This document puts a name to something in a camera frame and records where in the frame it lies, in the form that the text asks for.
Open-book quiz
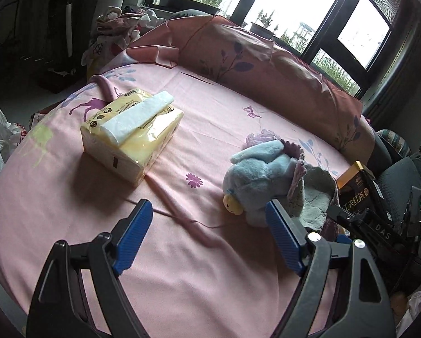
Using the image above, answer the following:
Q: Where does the black and gold tea box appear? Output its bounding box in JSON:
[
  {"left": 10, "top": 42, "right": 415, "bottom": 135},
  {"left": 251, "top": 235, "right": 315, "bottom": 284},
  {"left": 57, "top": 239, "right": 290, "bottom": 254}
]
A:
[{"left": 337, "top": 161, "right": 386, "bottom": 216}]

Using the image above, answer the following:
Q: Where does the white long-handled tool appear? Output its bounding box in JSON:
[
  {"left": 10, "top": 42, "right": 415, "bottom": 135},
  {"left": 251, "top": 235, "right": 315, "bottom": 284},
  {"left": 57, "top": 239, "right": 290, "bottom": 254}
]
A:
[{"left": 64, "top": 0, "right": 75, "bottom": 57}]

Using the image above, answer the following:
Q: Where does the yellow tissue pack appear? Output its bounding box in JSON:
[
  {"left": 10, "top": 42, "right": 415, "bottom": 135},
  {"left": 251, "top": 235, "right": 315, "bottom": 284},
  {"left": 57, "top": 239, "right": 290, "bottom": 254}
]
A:
[{"left": 80, "top": 88, "right": 185, "bottom": 186}]

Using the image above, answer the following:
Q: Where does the cream fluffy towel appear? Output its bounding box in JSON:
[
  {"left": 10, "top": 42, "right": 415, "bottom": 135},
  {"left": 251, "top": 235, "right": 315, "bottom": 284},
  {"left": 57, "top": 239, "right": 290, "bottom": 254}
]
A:
[{"left": 295, "top": 164, "right": 340, "bottom": 230}]

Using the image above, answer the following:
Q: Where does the planter with tall grass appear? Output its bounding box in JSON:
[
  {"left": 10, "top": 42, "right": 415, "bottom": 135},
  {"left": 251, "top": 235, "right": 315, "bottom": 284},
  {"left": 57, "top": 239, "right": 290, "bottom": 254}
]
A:
[{"left": 311, "top": 51, "right": 359, "bottom": 94}]

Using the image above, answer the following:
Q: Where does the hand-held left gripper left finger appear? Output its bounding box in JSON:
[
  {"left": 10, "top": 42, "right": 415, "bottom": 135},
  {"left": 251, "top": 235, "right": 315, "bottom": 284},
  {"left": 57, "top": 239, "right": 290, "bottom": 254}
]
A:
[{"left": 27, "top": 199, "right": 153, "bottom": 338}]

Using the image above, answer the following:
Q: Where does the round pot with plant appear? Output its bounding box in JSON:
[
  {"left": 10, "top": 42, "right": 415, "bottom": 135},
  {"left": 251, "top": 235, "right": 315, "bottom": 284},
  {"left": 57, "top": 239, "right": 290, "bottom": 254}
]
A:
[{"left": 249, "top": 9, "right": 277, "bottom": 38}]

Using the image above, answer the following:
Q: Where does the dark curtain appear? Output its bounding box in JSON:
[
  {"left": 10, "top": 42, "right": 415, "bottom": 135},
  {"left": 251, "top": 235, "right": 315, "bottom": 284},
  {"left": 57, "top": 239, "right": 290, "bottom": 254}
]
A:
[{"left": 362, "top": 0, "right": 421, "bottom": 124}]

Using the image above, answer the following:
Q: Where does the white cylinder lamp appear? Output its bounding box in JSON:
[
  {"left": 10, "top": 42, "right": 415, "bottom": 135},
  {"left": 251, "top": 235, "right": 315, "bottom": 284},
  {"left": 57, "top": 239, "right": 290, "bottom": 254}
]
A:
[{"left": 98, "top": 0, "right": 129, "bottom": 22}]

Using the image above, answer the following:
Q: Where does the blue plush toy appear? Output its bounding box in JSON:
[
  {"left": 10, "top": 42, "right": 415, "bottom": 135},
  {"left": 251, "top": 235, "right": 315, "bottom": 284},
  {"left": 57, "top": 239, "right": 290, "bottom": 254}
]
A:
[{"left": 222, "top": 138, "right": 303, "bottom": 226}]

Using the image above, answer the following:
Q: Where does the purple lace scrunchie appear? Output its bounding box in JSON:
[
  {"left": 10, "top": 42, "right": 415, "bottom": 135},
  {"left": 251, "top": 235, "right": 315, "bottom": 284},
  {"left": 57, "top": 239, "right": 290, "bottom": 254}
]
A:
[{"left": 246, "top": 129, "right": 308, "bottom": 199}]

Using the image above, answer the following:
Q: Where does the pile of clothes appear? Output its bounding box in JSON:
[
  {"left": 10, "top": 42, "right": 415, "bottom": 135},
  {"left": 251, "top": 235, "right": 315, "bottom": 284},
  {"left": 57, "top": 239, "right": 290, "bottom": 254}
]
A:
[{"left": 82, "top": 5, "right": 169, "bottom": 78}]

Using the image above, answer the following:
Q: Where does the striped cushion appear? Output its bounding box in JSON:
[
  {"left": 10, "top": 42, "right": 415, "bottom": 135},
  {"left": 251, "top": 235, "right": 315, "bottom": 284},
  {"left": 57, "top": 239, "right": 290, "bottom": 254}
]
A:
[{"left": 377, "top": 129, "right": 412, "bottom": 156}]

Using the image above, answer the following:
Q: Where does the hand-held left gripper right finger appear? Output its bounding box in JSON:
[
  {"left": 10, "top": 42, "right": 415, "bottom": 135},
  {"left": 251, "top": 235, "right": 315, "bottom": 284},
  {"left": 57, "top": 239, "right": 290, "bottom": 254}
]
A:
[{"left": 265, "top": 199, "right": 397, "bottom": 338}]

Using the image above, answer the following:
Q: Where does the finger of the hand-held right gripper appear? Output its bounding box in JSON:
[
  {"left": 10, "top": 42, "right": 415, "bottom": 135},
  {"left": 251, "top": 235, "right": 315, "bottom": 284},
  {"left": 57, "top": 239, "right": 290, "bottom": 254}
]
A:
[{"left": 326, "top": 204, "right": 364, "bottom": 232}]

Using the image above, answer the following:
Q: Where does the dark floor box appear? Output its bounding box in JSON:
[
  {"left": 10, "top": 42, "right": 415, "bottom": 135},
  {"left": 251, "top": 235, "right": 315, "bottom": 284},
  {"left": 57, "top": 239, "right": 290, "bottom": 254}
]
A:
[{"left": 38, "top": 70, "right": 78, "bottom": 94}]

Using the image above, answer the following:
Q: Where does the black framed window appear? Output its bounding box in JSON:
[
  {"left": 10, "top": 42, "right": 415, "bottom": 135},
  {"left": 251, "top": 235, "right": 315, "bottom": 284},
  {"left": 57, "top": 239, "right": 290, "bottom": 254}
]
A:
[{"left": 151, "top": 0, "right": 408, "bottom": 96}]

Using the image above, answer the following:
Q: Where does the pink floral pillow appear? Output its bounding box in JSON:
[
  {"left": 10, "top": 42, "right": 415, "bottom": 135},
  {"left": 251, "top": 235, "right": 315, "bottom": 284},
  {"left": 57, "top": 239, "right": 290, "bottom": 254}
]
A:
[{"left": 170, "top": 9, "right": 421, "bottom": 289}]

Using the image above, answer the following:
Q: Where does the small planter with plant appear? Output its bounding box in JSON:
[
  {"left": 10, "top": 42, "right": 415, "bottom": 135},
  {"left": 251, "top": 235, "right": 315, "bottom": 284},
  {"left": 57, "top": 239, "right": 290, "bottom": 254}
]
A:
[{"left": 278, "top": 21, "right": 311, "bottom": 53}]

